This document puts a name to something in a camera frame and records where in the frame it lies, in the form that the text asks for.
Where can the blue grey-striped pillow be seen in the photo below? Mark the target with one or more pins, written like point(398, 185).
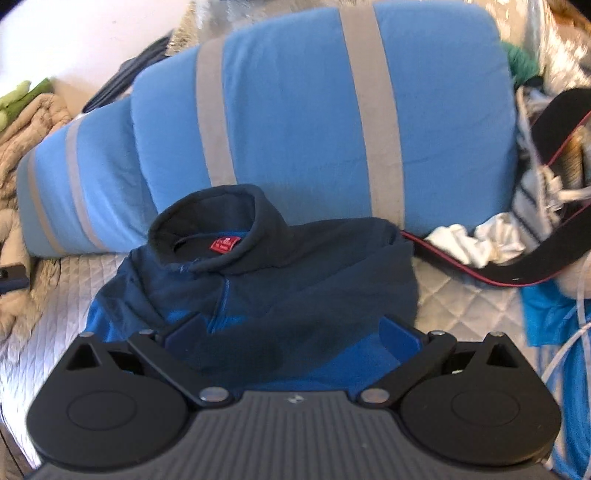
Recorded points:
point(111, 184)
point(300, 115)

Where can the white quilted bedspread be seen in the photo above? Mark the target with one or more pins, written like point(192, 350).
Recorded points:
point(27, 369)

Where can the light green duvet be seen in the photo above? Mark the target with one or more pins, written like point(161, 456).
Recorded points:
point(18, 99)

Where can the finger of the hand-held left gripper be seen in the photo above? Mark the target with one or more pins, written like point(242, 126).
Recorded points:
point(14, 277)

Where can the white crumpled cloth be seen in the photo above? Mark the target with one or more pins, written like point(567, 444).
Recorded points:
point(498, 235)

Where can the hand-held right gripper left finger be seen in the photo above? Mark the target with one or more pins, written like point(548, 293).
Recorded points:
point(184, 337)

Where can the blue fleece jacket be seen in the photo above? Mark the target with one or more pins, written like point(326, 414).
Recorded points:
point(300, 277)

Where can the dark grey folded cloth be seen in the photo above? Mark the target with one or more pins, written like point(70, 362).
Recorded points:
point(120, 78)

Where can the white blue striped cloth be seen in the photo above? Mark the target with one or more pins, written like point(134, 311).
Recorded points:
point(526, 203)

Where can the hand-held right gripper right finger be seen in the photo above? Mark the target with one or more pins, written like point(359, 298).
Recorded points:
point(401, 334)

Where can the beige quilted blanket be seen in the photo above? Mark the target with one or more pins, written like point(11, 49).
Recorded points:
point(32, 120)

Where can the green cloth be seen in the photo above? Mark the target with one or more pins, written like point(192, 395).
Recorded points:
point(521, 64)

